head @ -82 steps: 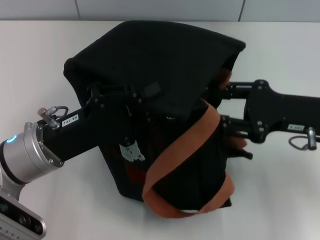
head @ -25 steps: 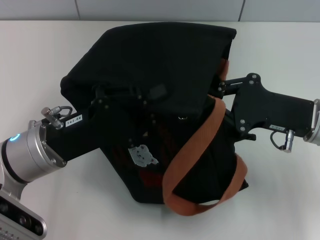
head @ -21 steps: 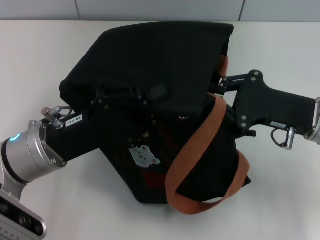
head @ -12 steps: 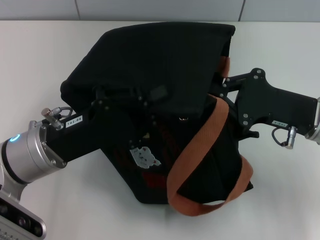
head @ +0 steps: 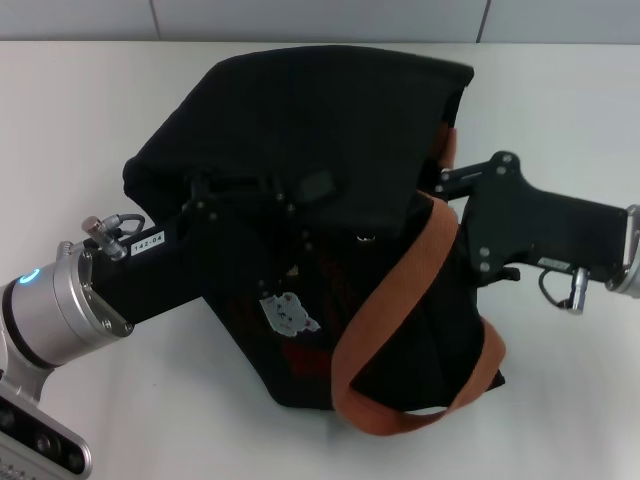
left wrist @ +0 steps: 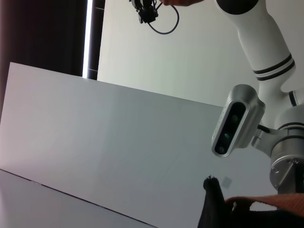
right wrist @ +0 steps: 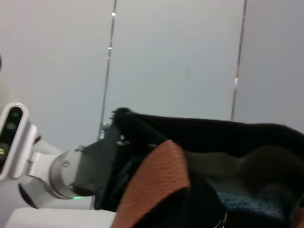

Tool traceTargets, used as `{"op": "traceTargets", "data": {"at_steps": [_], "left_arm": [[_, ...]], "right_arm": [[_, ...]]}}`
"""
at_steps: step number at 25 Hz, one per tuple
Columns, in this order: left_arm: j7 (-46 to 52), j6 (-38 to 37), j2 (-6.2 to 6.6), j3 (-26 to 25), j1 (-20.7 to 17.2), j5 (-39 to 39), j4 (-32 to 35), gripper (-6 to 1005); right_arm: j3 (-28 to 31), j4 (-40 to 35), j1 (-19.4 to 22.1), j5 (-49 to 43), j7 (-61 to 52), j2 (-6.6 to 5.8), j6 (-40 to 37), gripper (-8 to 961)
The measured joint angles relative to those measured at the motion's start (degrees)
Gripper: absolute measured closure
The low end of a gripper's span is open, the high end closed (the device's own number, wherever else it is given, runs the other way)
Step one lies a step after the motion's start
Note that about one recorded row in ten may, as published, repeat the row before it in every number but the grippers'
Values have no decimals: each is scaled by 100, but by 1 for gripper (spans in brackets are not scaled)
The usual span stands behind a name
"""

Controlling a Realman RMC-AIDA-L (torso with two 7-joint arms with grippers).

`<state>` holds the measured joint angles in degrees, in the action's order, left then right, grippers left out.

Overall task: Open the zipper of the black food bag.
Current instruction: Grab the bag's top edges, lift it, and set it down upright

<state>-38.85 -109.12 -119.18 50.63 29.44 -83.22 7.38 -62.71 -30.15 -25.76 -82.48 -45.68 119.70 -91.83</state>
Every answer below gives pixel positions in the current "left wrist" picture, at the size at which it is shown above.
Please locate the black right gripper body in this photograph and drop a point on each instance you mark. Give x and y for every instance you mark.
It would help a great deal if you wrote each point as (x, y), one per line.
(297, 183)

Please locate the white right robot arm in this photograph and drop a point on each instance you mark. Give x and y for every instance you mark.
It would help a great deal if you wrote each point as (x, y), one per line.
(261, 35)

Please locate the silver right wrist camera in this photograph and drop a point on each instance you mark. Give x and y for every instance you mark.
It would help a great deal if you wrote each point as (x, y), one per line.
(235, 123)

